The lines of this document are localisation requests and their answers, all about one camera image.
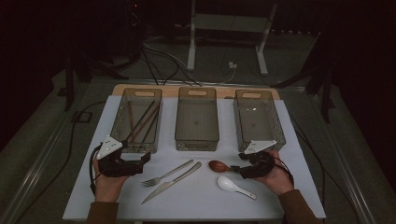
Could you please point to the person's left hand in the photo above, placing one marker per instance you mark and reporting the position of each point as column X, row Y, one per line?
column 107, row 188

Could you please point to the white plug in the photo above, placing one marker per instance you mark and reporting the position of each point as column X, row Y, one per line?
column 232, row 65

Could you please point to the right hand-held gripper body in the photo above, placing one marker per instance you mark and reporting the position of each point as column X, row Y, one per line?
column 258, row 146

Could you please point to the black tripod stand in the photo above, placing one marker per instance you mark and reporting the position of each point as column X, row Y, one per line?
column 69, row 87
column 326, row 99

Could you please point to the metal table knife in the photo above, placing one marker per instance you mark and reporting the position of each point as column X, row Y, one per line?
column 186, row 174

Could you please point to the clear grey plastic bin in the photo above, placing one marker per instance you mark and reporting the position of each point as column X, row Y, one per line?
column 137, row 93
column 196, row 118
column 257, row 121

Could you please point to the black chopstick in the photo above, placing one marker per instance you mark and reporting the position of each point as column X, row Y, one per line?
column 151, row 127
column 141, row 118

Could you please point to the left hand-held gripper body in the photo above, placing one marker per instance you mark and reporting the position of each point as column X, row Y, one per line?
column 108, row 147

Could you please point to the brown wooden spoon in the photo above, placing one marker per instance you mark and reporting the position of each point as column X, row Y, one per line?
column 218, row 166

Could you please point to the person's right hand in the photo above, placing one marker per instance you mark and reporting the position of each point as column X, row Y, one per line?
column 278, row 180

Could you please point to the white metal stand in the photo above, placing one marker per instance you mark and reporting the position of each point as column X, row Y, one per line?
column 230, row 22

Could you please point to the metal fork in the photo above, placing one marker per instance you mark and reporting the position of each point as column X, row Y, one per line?
column 174, row 171

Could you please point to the brown wooden chopstick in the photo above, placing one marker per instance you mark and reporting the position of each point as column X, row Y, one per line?
column 130, row 116
column 145, row 123

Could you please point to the white table mat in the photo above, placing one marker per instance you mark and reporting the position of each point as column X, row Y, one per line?
column 225, row 155

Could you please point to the white ceramic spoon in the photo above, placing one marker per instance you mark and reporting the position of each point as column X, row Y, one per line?
column 227, row 183

